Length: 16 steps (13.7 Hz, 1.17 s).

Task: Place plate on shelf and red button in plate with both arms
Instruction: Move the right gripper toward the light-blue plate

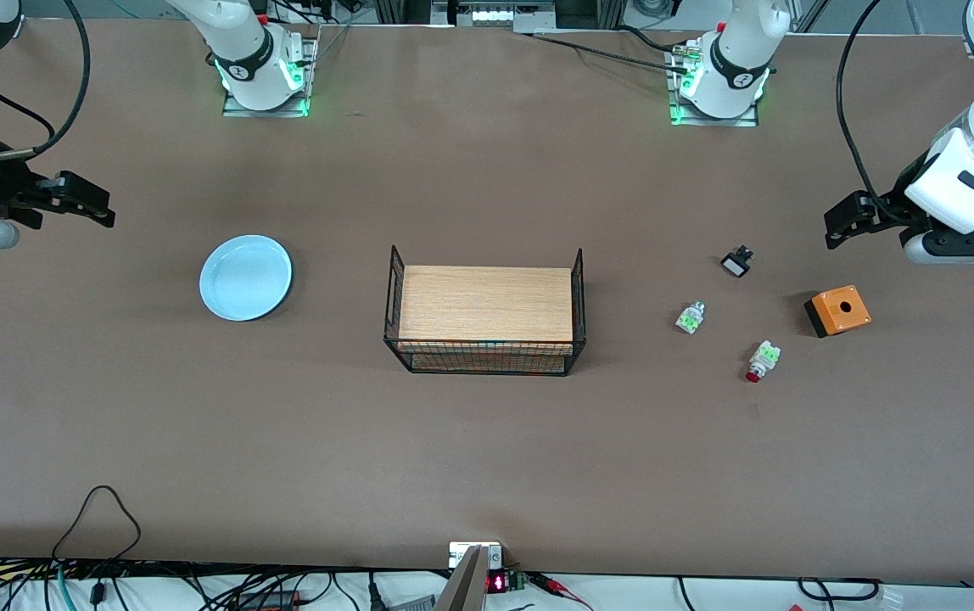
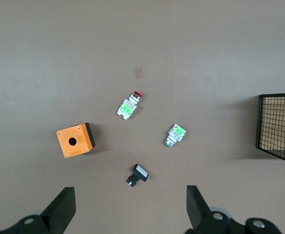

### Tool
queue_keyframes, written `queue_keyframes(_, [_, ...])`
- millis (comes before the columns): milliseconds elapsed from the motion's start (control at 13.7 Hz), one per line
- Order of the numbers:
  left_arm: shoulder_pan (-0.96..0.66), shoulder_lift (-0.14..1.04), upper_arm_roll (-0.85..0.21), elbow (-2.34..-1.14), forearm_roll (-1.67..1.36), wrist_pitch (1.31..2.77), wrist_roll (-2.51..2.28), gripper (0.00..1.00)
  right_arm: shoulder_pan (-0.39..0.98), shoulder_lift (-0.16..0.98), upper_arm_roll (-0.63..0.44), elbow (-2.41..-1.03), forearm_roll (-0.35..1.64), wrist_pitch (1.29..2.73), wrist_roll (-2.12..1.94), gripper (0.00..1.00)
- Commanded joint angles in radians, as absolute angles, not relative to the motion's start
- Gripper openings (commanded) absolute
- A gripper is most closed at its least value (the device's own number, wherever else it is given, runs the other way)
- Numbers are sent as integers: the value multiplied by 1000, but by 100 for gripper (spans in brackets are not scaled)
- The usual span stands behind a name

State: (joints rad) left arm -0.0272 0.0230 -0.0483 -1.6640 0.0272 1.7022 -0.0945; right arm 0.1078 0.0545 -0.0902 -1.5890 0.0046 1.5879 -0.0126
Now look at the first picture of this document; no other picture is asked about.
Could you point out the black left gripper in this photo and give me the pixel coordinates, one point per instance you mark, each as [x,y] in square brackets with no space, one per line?
[888,208]

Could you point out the red push button switch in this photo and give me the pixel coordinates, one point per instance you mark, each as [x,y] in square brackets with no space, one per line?
[762,360]

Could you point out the light blue round plate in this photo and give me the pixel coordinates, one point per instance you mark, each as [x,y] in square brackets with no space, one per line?
[245,277]

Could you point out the black white push button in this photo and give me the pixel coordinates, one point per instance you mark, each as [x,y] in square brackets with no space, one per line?
[736,263]

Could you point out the wooden shelf board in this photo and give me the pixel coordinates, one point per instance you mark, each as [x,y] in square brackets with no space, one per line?
[487,301]

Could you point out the black power adapter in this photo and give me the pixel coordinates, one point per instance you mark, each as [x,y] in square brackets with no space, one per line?
[271,600]

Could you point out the small red digit display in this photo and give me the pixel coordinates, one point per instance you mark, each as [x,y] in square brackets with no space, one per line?
[498,583]

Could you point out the orange button enclosure box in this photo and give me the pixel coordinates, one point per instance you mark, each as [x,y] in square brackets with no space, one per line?
[840,310]

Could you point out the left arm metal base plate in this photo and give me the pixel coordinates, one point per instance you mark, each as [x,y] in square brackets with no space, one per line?
[750,119]

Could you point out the green push button switch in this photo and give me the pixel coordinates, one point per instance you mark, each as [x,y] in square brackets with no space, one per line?
[690,318]

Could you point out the aluminium frame rig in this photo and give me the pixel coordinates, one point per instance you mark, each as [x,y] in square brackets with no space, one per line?
[491,13]

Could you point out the grey metal camera bracket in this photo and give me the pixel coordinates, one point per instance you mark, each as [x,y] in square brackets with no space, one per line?
[466,585]

